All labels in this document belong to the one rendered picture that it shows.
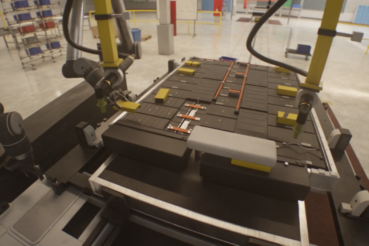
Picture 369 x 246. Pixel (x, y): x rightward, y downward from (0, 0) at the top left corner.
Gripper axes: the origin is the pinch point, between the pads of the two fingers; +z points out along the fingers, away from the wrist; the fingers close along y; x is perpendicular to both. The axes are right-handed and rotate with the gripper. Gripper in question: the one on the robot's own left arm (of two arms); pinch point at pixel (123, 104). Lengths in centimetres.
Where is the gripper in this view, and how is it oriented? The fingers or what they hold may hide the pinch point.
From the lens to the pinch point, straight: 127.7
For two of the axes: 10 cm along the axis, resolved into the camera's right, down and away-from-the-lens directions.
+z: 7.2, 6.9, 1.0
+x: 6.0, -5.5, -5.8
